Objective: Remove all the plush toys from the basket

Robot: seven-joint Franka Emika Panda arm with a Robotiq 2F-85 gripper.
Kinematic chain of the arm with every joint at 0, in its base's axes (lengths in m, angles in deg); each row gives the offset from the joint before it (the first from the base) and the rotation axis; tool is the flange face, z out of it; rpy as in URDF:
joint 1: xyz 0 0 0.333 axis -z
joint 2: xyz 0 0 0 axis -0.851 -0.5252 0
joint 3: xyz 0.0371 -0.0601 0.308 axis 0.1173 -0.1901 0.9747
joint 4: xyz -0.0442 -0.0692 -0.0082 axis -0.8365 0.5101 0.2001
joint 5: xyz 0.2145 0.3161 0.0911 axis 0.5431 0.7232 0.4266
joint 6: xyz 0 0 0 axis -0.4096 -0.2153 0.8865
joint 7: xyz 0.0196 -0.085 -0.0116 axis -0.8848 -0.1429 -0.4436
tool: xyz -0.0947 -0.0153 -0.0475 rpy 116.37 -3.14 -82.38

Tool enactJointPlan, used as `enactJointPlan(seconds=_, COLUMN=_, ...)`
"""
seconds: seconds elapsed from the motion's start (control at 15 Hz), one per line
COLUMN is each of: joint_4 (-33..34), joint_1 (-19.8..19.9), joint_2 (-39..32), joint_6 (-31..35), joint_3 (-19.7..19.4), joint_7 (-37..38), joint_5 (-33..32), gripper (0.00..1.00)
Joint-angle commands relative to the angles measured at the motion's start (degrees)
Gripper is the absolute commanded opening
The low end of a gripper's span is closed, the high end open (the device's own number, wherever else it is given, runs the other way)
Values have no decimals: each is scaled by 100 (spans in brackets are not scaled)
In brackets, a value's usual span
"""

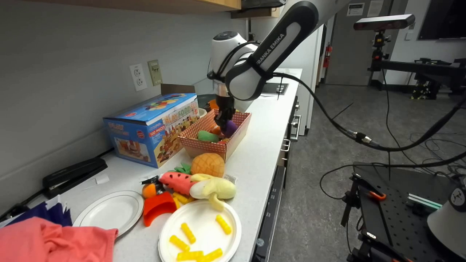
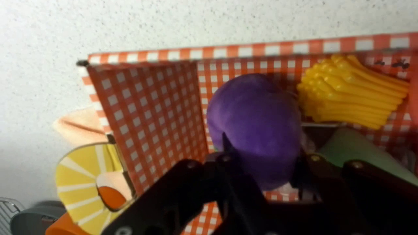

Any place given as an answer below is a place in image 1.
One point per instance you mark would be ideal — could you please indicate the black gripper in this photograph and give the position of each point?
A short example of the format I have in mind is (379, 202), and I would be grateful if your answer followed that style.
(224, 103)

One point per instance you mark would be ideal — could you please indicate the green pear plush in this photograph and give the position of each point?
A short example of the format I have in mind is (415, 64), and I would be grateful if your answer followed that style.
(207, 137)

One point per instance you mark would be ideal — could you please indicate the orange pineapple plush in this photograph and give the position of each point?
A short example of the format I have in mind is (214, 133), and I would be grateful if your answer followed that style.
(207, 165)

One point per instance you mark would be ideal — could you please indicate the yellow banana plush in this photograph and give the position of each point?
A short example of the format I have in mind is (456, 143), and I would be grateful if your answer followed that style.
(213, 189)

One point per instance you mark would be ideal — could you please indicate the watermelon slice plush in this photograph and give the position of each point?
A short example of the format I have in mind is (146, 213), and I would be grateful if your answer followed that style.
(176, 184)

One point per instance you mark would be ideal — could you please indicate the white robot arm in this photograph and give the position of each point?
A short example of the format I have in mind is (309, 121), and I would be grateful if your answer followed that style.
(286, 34)

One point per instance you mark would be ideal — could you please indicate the orange checked cardboard basket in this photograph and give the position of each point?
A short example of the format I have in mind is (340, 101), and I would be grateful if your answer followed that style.
(216, 146)

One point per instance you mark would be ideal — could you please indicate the dark grey pan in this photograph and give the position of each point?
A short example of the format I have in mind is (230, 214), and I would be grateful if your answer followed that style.
(204, 96)

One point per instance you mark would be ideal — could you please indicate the black cooktop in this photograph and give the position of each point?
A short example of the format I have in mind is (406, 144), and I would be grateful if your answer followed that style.
(274, 87)

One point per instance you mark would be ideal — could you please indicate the blue play food box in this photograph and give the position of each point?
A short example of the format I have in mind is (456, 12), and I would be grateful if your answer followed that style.
(153, 128)

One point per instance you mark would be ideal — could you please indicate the yellow toy fry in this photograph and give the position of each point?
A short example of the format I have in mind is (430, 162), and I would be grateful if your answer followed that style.
(188, 232)
(185, 197)
(190, 255)
(213, 253)
(223, 224)
(176, 200)
(178, 242)

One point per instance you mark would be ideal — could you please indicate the small orange black toy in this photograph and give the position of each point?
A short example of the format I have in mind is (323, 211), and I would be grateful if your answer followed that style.
(152, 188)

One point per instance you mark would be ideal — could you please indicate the black dishwasher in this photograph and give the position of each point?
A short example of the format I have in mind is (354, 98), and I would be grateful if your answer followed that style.
(270, 213)

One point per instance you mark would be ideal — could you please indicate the red toy fry holder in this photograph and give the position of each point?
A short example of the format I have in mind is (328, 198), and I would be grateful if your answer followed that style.
(159, 205)

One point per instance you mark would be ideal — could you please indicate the white paper plate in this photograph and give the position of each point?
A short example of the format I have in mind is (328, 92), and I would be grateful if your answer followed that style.
(204, 240)
(109, 213)

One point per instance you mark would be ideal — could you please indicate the red fire extinguisher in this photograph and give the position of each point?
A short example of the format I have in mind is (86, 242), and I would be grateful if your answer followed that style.
(329, 55)

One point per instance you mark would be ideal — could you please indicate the small white block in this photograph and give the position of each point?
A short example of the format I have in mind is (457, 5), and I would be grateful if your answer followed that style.
(102, 179)

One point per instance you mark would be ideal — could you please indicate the grey door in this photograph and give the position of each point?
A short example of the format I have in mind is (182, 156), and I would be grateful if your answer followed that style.
(358, 48)

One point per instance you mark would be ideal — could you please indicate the black stapler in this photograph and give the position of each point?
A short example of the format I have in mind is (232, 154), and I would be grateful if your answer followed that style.
(73, 175)

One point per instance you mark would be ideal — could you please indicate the white door sign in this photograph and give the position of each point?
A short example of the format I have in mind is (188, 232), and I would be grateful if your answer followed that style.
(356, 9)

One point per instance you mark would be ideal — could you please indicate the black perforated table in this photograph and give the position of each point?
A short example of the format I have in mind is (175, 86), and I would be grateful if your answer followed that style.
(402, 218)

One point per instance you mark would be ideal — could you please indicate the dark blue tissue paper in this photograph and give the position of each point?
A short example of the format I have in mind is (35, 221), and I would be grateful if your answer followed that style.
(41, 213)

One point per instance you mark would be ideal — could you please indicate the pink cloth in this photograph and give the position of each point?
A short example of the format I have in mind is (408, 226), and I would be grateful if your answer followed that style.
(53, 240)

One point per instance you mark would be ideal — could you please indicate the teal tool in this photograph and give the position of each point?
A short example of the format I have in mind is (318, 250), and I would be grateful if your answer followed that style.
(424, 201)

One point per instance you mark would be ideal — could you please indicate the white round device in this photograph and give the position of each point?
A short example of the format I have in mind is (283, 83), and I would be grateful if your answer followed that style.
(446, 226)

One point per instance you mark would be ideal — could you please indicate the beige wall plate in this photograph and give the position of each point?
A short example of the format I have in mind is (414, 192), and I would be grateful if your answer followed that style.
(155, 71)

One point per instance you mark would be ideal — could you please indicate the white wall outlet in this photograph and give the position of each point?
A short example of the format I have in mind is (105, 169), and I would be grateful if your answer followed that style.
(139, 76)

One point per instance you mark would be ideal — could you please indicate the wooden wall cabinet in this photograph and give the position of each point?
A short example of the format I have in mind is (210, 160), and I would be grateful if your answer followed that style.
(169, 3)

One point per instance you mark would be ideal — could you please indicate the black stereo camera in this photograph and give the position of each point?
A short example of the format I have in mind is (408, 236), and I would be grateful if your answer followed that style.
(383, 22)

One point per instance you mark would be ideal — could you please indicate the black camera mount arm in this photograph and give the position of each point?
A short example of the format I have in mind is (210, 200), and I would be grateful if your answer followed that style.
(412, 67)

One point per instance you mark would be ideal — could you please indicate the black wall monitor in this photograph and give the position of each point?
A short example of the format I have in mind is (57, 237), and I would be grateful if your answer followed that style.
(444, 19)

